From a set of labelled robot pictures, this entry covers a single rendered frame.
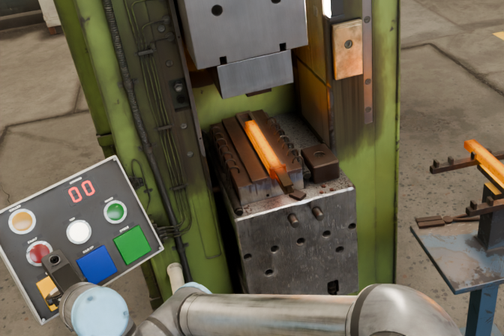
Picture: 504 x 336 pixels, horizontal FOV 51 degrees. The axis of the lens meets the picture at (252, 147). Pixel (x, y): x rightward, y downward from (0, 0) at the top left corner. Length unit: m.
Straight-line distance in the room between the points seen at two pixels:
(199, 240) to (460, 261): 0.83
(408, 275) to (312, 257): 0.98
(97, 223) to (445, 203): 2.11
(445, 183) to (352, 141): 1.49
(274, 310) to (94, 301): 0.33
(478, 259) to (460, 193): 1.42
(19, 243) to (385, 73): 1.15
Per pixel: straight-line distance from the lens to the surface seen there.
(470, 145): 1.74
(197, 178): 1.66
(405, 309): 0.63
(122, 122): 1.53
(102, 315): 0.97
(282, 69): 1.40
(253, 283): 1.71
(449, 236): 1.81
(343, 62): 1.61
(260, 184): 1.55
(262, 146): 1.64
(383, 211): 2.02
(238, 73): 1.37
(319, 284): 1.81
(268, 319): 0.82
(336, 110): 1.69
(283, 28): 1.37
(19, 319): 2.89
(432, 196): 3.09
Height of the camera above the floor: 1.87
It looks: 31 degrees down
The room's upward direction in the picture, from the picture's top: 9 degrees counter-clockwise
